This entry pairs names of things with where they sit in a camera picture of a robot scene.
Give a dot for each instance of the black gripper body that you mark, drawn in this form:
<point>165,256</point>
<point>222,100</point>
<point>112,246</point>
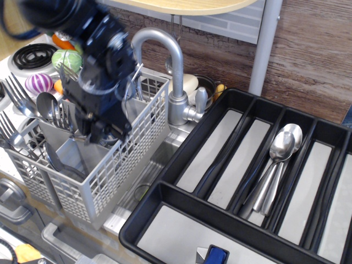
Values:
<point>103,107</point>

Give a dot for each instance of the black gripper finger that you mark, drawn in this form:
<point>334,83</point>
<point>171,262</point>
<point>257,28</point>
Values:
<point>83,121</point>
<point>100,128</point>

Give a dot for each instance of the big steel spoon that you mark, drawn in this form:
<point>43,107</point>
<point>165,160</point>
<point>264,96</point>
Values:
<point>107,141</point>

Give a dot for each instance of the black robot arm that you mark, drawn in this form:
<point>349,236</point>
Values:
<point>108,61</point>

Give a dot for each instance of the steel spoon bowl left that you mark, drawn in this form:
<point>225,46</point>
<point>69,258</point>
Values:
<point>47,106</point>

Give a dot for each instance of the grey plastic cutlery basket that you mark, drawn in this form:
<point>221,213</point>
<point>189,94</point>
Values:
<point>109,171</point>

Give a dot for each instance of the large spoon front compartment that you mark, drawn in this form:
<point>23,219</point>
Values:
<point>59,166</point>

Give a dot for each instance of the black cutlery tray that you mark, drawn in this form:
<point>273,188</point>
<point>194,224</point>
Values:
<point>198,199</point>

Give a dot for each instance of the steel spoon in tray front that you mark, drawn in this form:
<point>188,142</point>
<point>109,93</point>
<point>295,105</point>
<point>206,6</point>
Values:
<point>280,150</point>

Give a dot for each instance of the steel spoon in tray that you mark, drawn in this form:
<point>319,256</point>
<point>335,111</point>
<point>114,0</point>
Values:
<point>246,208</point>
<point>280,150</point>

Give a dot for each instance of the steel spoon in tray back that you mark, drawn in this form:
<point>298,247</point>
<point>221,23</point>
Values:
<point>246,208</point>

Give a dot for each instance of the small steel fork centre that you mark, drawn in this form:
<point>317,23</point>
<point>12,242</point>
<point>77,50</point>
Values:
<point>61,118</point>

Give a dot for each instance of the steel fork back compartment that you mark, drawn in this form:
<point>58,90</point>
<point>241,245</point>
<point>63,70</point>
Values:
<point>66,73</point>

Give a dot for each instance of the steel fork back right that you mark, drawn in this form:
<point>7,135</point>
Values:
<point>136,82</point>

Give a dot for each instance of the green toy cabbage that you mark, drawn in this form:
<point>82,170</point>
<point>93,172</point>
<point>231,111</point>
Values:
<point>71,58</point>

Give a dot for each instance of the purple striped toy onion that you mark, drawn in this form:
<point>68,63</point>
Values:
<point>38,83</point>

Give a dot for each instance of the steel fork far left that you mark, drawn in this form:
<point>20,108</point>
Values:
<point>20,99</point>

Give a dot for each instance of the orange toy carrot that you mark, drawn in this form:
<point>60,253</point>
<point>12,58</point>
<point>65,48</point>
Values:
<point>65,45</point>

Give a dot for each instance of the steel fork lower left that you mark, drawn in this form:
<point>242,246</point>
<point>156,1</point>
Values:
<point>14,137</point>

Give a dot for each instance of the black coil stove burner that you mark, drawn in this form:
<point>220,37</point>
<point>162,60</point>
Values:
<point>33,56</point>

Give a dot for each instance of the silver kitchen faucet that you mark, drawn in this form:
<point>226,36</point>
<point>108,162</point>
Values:
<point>179,110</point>

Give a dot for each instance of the white toy food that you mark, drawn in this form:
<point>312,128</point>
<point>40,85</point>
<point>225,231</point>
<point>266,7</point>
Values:
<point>190,83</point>

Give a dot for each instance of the small steel pot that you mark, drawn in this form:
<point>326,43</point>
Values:
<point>210,87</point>

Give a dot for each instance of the round wooden shelf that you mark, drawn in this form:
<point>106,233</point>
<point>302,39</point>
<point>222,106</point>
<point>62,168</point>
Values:
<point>186,7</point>

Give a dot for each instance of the blue clip object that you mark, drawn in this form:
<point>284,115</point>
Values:
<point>211,255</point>

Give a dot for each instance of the white metal pole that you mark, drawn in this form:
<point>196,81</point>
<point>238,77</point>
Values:
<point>270,19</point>

